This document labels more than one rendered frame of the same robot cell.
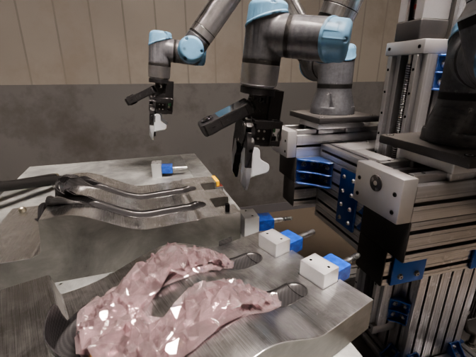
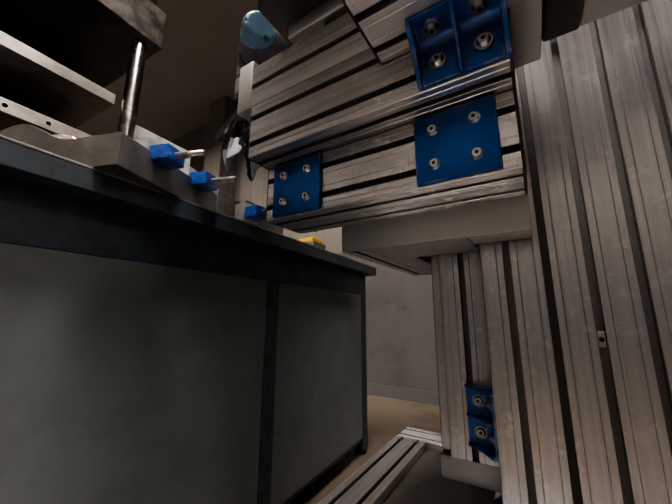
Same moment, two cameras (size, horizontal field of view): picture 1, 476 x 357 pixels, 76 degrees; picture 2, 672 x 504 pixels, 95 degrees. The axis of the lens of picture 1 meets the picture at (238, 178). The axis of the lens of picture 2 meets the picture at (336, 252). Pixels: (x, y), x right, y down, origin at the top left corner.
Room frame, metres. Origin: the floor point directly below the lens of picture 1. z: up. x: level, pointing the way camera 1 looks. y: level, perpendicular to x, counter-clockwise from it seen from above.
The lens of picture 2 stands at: (0.33, -0.75, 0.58)
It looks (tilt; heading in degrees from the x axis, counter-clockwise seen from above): 12 degrees up; 48
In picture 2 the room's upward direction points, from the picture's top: straight up
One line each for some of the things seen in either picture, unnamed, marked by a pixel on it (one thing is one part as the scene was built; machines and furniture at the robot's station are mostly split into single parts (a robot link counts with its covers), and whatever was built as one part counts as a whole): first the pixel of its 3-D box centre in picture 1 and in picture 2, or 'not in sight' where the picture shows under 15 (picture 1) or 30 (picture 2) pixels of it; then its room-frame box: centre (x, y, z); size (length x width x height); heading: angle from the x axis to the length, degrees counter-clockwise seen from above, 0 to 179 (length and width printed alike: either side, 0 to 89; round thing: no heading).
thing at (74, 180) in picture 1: (124, 193); not in sight; (0.64, 0.25, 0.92); 0.35 x 0.16 x 0.09; 109
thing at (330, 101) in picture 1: (333, 98); not in sight; (1.11, -0.33, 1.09); 0.15 x 0.15 x 0.10
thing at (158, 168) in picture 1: (169, 168); not in sight; (1.12, 0.26, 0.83); 0.13 x 0.05 x 0.05; 100
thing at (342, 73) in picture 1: (335, 62); not in sight; (1.12, -0.33, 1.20); 0.13 x 0.12 x 0.14; 10
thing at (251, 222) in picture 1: (267, 221); (259, 212); (0.68, -0.07, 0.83); 0.13 x 0.05 x 0.05; 105
